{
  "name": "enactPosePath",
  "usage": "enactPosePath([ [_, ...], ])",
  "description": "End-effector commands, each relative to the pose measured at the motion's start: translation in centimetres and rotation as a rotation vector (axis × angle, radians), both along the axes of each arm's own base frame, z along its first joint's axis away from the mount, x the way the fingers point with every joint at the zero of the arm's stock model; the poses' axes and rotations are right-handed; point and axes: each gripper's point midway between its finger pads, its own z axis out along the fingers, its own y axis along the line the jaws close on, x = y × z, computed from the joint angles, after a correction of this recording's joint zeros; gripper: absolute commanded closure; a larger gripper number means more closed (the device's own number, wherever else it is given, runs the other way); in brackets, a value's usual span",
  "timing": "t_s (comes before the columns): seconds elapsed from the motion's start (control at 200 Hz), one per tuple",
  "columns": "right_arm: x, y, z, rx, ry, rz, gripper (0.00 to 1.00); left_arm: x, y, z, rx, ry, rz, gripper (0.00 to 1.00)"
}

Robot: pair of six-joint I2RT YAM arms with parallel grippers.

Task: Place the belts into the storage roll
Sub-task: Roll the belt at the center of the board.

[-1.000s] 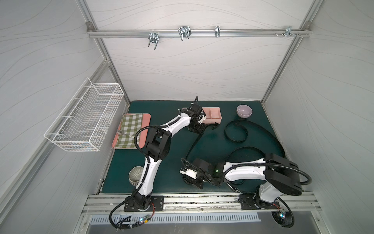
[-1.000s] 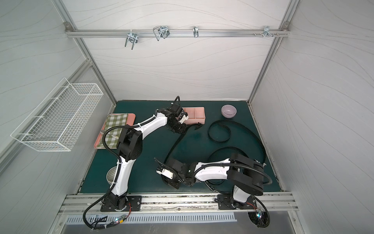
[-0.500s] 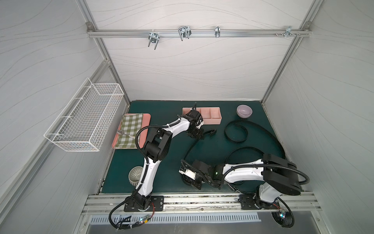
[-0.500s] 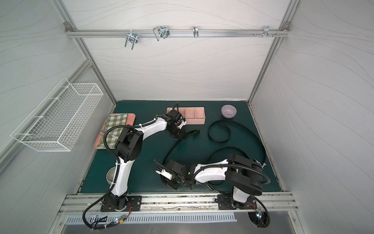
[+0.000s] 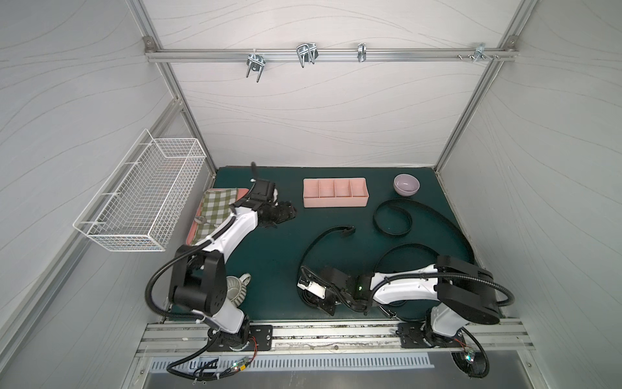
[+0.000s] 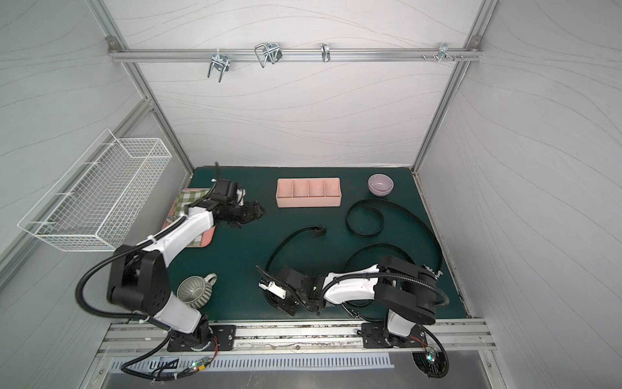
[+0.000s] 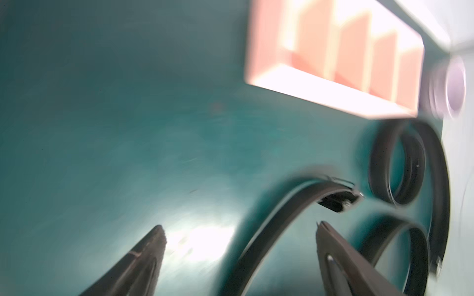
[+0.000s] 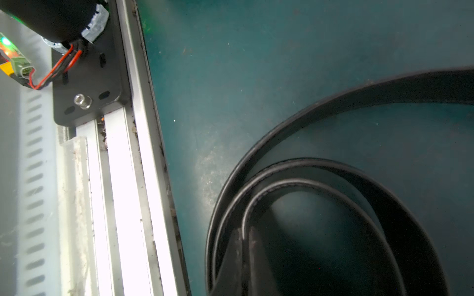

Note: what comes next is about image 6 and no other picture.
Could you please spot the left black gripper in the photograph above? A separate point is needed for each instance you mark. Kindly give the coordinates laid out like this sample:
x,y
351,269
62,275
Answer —
x,y
251,211

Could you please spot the pink compartment storage box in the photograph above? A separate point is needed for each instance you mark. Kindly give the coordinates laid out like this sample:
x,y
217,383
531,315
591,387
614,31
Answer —
x,y
308,192

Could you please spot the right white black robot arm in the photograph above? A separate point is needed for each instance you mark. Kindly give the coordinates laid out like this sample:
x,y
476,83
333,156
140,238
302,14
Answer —
x,y
408,292

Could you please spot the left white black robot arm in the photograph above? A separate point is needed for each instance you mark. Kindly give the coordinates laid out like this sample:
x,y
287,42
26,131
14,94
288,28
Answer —
x,y
139,281

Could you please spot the pink plastic tray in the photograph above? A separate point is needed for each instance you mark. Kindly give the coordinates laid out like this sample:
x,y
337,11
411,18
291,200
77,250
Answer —
x,y
209,238

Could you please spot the green checkered cloth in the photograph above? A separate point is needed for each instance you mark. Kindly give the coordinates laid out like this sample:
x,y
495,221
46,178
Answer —
x,y
187,197

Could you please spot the dark green table mat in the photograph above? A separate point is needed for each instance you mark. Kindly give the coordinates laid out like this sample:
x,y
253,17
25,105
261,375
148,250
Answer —
x,y
234,253

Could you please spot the grey ribbed ceramic mug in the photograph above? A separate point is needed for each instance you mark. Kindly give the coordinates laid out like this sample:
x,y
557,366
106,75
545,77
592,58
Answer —
x,y
196,291

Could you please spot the purple small bowl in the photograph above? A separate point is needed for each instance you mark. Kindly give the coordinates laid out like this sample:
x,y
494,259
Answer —
x,y
380,185

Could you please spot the metal hook clamp left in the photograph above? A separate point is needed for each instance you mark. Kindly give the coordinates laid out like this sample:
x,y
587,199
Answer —
x,y
219,64

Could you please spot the metal hook clamp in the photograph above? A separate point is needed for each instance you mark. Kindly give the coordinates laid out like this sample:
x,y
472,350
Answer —
x,y
268,52
219,64
443,55

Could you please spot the metal hook clamp centre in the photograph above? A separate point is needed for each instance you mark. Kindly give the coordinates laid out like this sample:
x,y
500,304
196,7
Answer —
x,y
268,52

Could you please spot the metal hook clamp right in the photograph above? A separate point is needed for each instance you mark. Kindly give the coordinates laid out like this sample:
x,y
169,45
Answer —
x,y
443,55

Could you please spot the white wire basket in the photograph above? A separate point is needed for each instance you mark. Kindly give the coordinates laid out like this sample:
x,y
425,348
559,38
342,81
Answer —
x,y
93,206

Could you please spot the aluminium crossbar rail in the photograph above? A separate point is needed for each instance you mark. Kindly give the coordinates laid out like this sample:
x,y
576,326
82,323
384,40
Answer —
x,y
312,55

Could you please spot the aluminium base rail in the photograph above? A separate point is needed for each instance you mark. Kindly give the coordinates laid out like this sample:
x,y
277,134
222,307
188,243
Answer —
x,y
321,336

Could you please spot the metal ring clamp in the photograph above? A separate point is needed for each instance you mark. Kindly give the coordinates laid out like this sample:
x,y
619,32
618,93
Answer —
x,y
325,52

